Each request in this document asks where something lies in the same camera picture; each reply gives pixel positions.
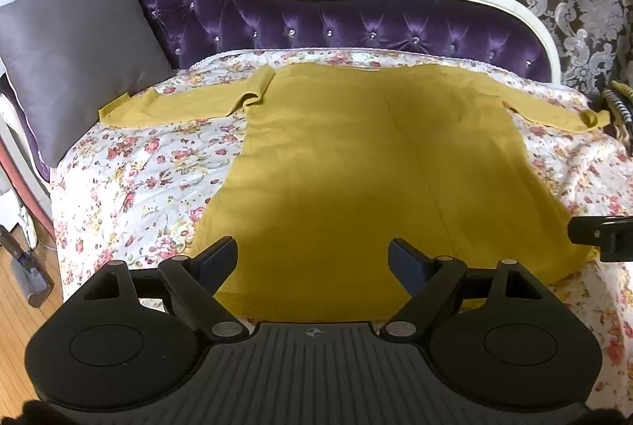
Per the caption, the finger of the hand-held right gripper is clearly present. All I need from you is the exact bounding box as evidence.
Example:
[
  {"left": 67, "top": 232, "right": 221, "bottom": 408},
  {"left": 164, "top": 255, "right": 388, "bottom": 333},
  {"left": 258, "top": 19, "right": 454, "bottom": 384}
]
[{"left": 568, "top": 216, "right": 633, "bottom": 264}]

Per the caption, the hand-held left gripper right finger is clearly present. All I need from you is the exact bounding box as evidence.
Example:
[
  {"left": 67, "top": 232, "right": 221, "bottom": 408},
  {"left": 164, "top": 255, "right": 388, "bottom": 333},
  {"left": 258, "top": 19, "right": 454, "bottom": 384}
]
[{"left": 380, "top": 237, "right": 547, "bottom": 339}]

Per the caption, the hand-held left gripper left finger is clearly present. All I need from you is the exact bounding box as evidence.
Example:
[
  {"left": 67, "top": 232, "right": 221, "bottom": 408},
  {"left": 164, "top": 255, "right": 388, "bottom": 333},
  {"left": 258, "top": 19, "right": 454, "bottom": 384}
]
[{"left": 81, "top": 236, "right": 249, "bottom": 343}]

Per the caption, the yellow knit sweater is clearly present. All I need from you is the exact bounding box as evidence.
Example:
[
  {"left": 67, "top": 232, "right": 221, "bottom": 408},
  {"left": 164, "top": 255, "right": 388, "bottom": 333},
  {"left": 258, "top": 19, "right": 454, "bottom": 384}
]
[{"left": 99, "top": 63, "right": 612, "bottom": 323}]

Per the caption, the floral bedspread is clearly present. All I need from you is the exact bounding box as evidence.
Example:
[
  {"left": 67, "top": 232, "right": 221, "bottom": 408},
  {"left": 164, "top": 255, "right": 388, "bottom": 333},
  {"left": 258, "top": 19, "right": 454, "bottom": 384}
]
[{"left": 47, "top": 49, "right": 633, "bottom": 411}]

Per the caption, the black white striped object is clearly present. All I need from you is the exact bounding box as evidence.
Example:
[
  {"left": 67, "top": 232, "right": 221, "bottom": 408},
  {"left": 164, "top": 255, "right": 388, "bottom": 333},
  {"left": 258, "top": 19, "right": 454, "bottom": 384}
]
[{"left": 601, "top": 80, "right": 633, "bottom": 143}]

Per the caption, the grey vacuum cleaner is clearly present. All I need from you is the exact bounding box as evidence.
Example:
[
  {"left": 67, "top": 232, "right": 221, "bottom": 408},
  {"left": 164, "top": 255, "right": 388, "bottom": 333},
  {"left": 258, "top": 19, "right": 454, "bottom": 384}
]
[{"left": 0, "top": 222, "right": 54, "bottom": 308}]

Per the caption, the purple cushion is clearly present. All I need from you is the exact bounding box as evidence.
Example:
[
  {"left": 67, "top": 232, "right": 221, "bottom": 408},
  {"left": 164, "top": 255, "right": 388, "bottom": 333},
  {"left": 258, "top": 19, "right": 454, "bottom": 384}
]
[{"left": 0, "top": 74, "right": 52, "bottom": 182}]

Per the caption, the grey cushion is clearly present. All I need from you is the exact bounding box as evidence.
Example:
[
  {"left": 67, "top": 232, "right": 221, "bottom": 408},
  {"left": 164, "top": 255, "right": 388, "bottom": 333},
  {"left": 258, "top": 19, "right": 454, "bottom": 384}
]
[{"left": 0, "top": 0, "right": 177, "bottom": 167}]

